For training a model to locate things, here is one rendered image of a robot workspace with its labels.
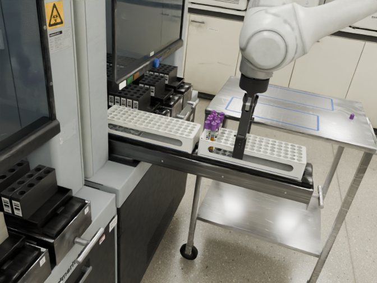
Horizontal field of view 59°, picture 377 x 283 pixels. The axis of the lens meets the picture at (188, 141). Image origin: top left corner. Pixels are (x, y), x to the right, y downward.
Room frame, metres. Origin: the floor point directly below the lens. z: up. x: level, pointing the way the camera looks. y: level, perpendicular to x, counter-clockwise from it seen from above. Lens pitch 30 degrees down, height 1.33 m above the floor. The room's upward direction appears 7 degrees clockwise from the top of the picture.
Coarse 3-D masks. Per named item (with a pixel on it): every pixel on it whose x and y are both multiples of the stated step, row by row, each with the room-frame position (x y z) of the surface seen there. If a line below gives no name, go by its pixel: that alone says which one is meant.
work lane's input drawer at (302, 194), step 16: (112, 144) 0.86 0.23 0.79; (128, 144) 0.85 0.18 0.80; (144, 144) 0.85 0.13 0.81; (144, 160) 0.84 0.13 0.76; (160, 160) 0.83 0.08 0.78; (176, 160) 0.82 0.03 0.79; (192, 160) 0.81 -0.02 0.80; (208, 160) 0.81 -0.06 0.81; (208, 176) 0.79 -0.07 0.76; (224, 176) 0.78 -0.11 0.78; (240, 176) 0.77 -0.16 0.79; (256, 176) 0.76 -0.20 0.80; (272, 176) 0.76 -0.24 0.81; (304, 176) 0.77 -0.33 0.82; (272, 192) 0.75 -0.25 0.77; (288, 192) 0.74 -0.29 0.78; (304, 192) 0.73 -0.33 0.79; (320, 192) 0.80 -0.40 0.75; (320, 208) 0.74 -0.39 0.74
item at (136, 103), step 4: (148, 88) 1.13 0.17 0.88; (140, 92) 1.08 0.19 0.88; (144, 92) 1.10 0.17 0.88; (148, 92) 1.10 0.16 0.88; (136, 96) 1.05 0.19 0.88; (140, 96) 1.05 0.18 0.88; (144, 96) 1.07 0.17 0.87; (148, 96) 1.11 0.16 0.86; (136, 100) 1.02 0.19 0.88; (140, 100) 1.04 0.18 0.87; (144, 100) 1.07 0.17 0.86; (148, 100) 1.11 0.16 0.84; (136, 104) 1.02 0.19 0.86; (140, 104) 1.04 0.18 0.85; (144, 104) 1.07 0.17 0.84; (148, 104) 1.11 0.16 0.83; (136, 108) 1.02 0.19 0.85; (140, 108) 1.04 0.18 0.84; (144, 108) 1.07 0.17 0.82
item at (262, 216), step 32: (224, 96) 1.30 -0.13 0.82; (288, 96) 1.39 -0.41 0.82; (320, 96) 1.43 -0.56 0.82; (224, 128) 1.55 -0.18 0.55; (288, 128) 1.06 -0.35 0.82; (320, 128) 1.10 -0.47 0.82; (352, 128) 1.13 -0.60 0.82; (224, 192) 1.36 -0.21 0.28; (256, 192) 1.39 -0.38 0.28; (352, 192) 0.99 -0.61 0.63; (192, 224) 1.14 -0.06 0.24; (224, 224) 1.13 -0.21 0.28; (256, 224) 1.15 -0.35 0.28; (288, 224) 1.18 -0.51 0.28; (320, 224) 1.20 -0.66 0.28; (192, 256) 1.14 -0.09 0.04; (320, 256) 1.00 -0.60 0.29
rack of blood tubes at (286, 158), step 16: (208, 144) 0.82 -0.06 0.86; (224, 144) 0.81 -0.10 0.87; (256, 144) 0.83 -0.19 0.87; (272, 144) 0.85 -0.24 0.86; (288, 144) 0.86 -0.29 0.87; (240, 160) 0.80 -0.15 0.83; (256, 160) 0.84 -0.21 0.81; (272, 160) 0.77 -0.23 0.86; (288, 160) 0.77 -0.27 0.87; (304, 160) 0.77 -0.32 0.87; (288, 176) 0.76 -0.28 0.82
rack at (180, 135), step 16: (112, 112) 0.95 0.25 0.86; (128, 112) 0.95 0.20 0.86; (144, 112) 0.96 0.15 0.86; (112, 128) 0.91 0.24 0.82; (128, 128) 0.91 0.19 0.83; (144, 128) 0.86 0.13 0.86; (160, 128) 0.87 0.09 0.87; (176, 128) 0.88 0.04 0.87; (192, 128) 0.90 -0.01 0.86; (160, 144) 0.85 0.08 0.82; (176, 144) 0.88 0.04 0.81; (192, 144) 0.83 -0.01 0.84
